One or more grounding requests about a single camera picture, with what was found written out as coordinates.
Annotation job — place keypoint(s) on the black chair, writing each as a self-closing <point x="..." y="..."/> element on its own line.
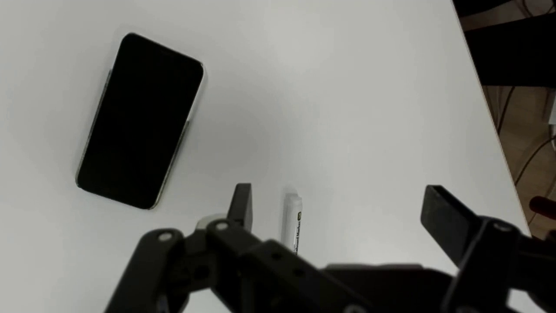
<point x="515" y="46"/>

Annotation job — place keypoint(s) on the red round object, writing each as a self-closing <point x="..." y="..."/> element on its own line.
<point x="545" y="206"/>

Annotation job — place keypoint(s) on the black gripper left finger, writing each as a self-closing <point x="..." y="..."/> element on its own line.
<point x="244" y="262"/>

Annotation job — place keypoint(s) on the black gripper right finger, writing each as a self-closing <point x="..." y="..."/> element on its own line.
<point x="493" y="262"/>

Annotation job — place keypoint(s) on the white marker with blue cap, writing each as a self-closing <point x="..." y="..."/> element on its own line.
<point x="293" y="220"/>

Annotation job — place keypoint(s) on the black smartphone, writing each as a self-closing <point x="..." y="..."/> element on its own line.
<point x="142" y="119"/>

